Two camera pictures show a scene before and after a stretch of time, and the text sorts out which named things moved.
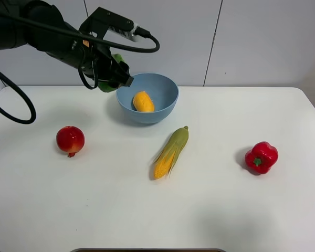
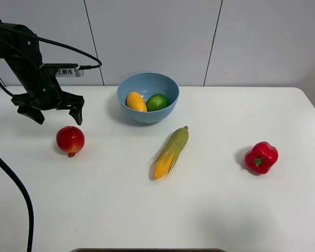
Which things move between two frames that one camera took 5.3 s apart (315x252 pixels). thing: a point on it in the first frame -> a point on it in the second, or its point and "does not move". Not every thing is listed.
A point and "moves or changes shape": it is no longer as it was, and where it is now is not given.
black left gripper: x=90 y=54 -> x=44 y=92
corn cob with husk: x=164 y=164 does not move
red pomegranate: x=70 y=139 does not move
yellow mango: x=143 y=102 moves or changes shape
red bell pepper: x=261 y=158 does not move
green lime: x=107 y=86 -> x=156 y=102
